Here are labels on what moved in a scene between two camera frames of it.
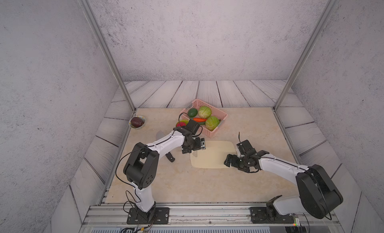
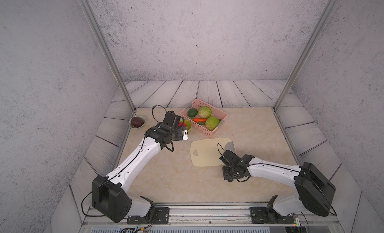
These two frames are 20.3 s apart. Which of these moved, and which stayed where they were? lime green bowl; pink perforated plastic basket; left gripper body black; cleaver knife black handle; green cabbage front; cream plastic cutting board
Moved: left gripper body black; cleaver knife black handle
Stayed: cream plastic cutting board; green cabbage front; lime green bowl; pink perforated plastic basket
